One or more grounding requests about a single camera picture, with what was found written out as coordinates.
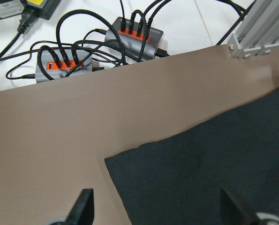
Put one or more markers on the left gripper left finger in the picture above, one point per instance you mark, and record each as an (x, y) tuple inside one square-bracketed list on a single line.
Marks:
[(82, 212)]

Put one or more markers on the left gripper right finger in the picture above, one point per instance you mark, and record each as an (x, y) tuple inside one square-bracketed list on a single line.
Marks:
[(234, 210)]

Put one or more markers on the black t-shirt with logo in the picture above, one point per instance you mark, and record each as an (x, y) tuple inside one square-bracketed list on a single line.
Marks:
[(177, 181)]

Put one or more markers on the grey orange usb hub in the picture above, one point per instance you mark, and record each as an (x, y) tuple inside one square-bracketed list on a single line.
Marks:
[(133, 43), (59, 72)]

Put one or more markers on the black power adapter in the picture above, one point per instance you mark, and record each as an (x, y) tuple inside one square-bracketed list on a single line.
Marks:
[(43, 8)]

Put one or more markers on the aluminium frame cage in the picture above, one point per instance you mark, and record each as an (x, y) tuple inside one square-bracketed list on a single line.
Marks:
[(258, 34)]

